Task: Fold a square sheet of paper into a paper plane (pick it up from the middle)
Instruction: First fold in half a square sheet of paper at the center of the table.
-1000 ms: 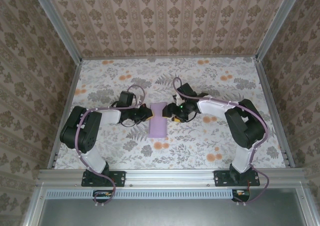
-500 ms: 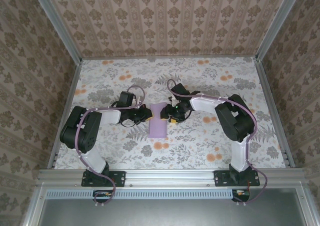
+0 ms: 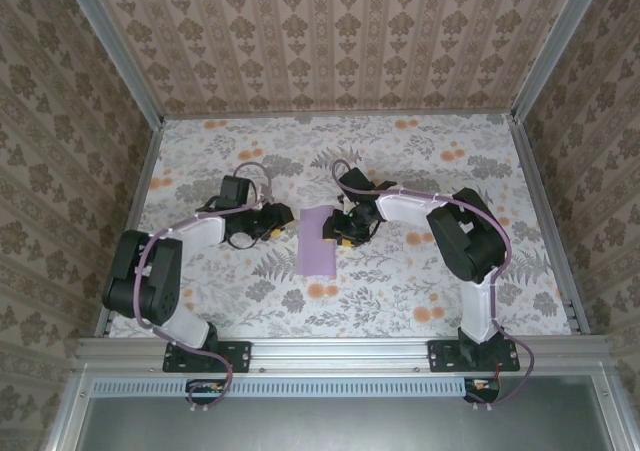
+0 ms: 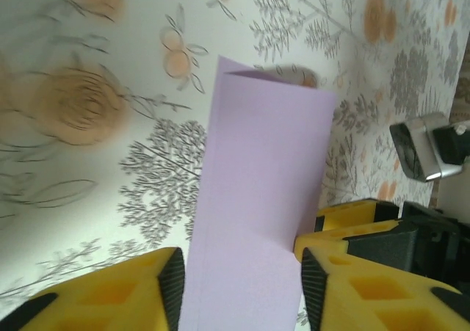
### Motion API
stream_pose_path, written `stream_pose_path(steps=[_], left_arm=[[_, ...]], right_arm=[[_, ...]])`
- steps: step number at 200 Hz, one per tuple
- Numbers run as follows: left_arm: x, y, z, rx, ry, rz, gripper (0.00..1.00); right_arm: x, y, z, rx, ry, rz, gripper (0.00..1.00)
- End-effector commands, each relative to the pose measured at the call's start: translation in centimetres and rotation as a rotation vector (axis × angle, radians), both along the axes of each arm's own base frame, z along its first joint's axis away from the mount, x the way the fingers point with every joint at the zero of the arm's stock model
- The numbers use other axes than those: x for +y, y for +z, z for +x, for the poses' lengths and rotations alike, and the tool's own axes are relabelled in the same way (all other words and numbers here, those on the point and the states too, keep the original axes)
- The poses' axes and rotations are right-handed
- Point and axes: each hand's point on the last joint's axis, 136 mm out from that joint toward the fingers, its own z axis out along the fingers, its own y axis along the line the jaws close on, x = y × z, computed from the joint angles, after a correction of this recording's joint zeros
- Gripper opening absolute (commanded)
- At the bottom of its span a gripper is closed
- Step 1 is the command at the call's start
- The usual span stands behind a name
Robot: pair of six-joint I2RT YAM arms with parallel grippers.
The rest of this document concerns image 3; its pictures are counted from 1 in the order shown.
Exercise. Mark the purple cloth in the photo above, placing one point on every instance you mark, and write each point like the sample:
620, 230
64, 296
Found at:
315, 251

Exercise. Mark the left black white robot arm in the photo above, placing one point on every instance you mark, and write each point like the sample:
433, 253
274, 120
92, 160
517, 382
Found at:
160, 291

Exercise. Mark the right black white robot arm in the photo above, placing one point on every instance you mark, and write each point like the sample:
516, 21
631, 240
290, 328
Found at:
470, 241

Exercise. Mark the floral table cover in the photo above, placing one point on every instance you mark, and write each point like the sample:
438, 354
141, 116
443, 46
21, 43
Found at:
350, 136

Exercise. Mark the black connector board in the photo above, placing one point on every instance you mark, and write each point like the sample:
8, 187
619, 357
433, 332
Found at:
205, 390
482, 390

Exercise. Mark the grey metal panel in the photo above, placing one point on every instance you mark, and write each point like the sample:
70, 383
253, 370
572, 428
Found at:
325, 426

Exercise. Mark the thin aluminium cross rail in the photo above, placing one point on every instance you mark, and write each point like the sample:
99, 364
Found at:
340, 116

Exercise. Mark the wide aluminium base rail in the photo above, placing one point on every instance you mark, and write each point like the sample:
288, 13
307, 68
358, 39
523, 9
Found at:
340, 353

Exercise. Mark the aluminium side rail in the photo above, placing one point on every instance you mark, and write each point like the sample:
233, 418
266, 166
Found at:
550, 221
129, 226

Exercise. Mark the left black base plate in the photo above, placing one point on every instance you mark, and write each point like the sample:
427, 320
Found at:
240, 356

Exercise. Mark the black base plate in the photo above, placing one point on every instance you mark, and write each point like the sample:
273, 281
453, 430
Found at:
440, 356
240, 356

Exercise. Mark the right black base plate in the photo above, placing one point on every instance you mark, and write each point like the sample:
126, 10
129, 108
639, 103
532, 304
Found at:
440, 356

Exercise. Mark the aluminium corner post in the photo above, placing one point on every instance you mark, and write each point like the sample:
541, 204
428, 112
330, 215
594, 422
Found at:
551, 56
122, 56

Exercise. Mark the aluminium lower frame bar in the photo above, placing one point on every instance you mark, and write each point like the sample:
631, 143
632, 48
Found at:
70, 411
606, 411

